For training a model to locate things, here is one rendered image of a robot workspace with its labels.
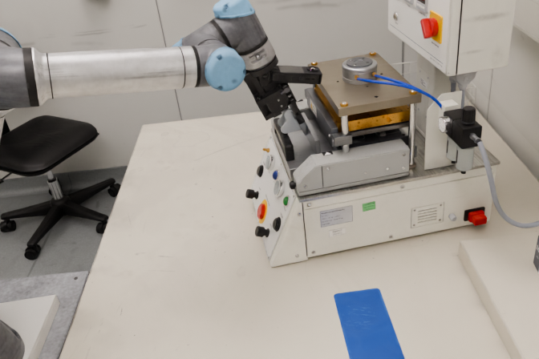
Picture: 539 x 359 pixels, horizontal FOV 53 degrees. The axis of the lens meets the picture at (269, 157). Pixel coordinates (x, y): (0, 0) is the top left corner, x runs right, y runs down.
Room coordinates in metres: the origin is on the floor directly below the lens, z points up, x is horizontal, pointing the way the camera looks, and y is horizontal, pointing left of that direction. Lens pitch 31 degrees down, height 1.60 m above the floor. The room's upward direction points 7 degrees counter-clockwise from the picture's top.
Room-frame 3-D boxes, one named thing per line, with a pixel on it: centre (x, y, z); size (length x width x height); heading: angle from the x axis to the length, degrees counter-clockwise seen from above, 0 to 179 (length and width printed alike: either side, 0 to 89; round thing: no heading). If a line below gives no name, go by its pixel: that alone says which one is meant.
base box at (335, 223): (1.11, -0.22, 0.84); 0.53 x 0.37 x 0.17; 96
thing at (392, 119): (1.12, -0.23, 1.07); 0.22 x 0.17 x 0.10; 6
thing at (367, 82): (1.11, -0.26, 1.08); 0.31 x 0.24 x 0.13; 6
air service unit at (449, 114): (0.92, -0.38, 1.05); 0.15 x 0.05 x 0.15; 6
